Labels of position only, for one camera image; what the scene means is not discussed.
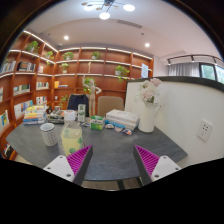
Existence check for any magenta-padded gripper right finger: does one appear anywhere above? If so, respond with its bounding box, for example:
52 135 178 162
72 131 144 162
133 144 183 187

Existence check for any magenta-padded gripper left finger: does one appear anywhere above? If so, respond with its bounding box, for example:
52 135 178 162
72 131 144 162
43 144 94 187

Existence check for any clear bottle with yellow drink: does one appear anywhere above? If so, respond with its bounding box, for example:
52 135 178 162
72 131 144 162
59 109 84 157

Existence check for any white patterned cup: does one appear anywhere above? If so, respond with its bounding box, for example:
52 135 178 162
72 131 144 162
39 122 59 148

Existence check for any stack of dark books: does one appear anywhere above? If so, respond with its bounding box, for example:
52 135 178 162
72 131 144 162
46 109 66 125

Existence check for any white ceramic vase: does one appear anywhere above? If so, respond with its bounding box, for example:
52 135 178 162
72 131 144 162
137 101 162 134

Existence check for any stack of colourful books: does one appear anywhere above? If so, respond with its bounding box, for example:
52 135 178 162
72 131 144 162
22 104 48 126

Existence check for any green tissue box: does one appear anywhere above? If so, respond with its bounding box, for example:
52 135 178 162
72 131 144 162
90 115 106 131

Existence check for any dark blue chair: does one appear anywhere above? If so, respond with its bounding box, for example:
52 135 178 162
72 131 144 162
66 93 90 118

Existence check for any wooden artist mannequin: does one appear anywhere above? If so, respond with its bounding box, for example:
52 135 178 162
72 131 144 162
82 74 103 118

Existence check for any pink and white flower bunch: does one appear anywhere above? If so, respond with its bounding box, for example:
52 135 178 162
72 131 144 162
134 77 163 104

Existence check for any beige chair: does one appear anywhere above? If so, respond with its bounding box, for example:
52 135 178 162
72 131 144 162
96 95 125 118

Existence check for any grey curtain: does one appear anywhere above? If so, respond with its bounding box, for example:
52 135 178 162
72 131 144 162
167 62 201 78

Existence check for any window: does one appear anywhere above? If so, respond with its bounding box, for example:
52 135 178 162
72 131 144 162
199 63 224 84

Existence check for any wooden shelf unit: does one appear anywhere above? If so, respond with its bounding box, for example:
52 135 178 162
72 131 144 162
0 29 155 161

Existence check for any black ceiling track light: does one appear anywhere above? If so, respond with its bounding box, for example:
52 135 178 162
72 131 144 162
166 53 224 66

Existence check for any ceiling air vent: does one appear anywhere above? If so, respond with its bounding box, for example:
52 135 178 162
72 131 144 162
116 19 144 29

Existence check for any multi-bulb ceiling lamp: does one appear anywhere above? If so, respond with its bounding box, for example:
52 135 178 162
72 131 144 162
80 0 137 20

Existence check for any white wall socket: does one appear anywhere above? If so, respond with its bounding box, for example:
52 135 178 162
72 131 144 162
196 119 213 142

